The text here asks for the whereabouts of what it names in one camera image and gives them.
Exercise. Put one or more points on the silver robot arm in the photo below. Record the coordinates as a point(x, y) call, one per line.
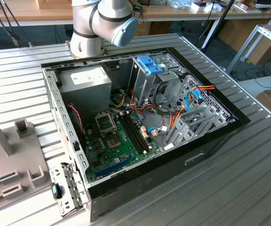
point(86, 23)

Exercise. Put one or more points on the grey metal disk bay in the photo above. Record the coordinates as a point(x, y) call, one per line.
point(182, 136)

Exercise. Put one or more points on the black RAM slot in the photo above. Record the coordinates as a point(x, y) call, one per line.
point(137, 133)
point(132, 134)

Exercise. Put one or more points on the grey metal drive cage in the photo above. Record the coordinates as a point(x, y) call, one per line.
point(142, 82)

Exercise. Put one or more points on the CPU socket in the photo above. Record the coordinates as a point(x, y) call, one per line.
point(113, 142)

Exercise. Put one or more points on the green motherboard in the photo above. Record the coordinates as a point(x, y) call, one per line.
point(123, 156)

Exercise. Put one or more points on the blue plastic drive latch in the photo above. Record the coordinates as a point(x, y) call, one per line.
point(155, 70)
point(146, 61)

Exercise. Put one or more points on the grey power supply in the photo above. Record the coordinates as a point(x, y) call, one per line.
point(86, 94)

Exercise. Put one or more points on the blue expansion slot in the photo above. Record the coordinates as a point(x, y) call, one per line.
point(113, 167)

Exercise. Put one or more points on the black open PC case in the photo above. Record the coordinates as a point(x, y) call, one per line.
point(173, 169)

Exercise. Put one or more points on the brown cardboard box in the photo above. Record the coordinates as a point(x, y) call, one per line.
point(161, 28)

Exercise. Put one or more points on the grey expansion slot latch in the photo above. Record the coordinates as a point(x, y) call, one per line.
point(70, 183)

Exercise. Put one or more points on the clear plastic bags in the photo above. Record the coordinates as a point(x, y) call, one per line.
point(180, 4)

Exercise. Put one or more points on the black slanted pole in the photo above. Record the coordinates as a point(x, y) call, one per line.
point(216, 25)

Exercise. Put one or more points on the white small box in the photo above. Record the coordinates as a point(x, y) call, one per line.
point(196, 8)
point(214, 8)

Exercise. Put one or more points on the grey parts rack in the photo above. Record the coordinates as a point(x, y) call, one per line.
point(20, 153)

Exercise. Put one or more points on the white side table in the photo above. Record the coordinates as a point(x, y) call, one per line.
point(267, 82)

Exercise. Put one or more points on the brown wooden box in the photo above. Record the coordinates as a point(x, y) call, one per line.
point(50, 4)

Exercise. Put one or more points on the long wooden desk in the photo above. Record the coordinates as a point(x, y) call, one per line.
point(243, 14)

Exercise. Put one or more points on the black monitor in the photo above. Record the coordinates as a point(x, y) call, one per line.
point(266, 2)

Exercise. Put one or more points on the aluminium shelf frame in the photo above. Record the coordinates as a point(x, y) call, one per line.
point(270, 33)

